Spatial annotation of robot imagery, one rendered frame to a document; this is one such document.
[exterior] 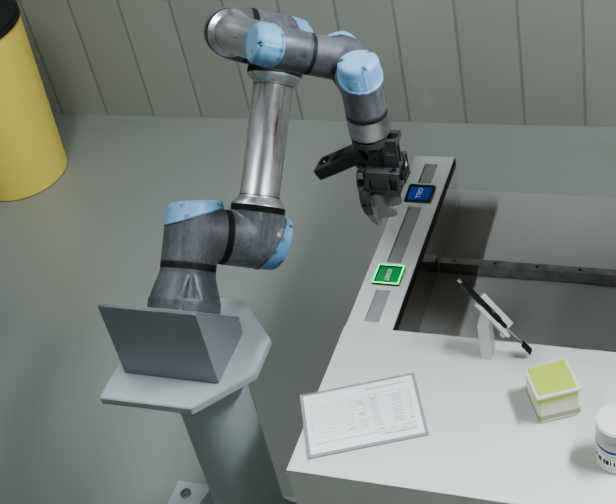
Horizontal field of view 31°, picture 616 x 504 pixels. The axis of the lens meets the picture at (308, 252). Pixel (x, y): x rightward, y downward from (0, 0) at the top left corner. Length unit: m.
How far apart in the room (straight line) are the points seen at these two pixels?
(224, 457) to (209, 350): 0.36
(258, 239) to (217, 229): 0.09
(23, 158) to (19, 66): 0.37
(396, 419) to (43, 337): 2.09
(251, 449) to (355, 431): 0.63
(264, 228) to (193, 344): 0.28
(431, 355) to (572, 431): 0.30
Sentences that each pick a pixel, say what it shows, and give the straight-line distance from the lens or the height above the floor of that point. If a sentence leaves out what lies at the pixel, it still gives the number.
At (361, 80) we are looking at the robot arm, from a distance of 1.92.
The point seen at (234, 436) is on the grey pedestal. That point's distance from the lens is 2.50.
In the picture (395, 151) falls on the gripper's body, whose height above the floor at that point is 1.28.
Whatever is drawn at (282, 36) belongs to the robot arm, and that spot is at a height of 1.50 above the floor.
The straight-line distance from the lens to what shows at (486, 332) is 2.00.
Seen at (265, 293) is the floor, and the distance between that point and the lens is 3.73.
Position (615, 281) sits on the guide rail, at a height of 0.83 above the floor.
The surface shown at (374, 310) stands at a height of 0.96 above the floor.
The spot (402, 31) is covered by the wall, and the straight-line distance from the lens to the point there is 4.16.
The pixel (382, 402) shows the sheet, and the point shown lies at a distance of 2.00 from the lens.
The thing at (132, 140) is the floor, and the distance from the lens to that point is 4.66.
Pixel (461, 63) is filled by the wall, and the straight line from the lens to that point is 4.18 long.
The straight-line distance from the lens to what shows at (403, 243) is 2.32.
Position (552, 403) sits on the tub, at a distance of 1.91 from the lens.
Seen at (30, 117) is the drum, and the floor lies 0.32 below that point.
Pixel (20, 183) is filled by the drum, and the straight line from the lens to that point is 4.50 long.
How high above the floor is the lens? 2.45
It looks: 40 degrees down
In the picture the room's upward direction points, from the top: 13 degrees counter-clockwise
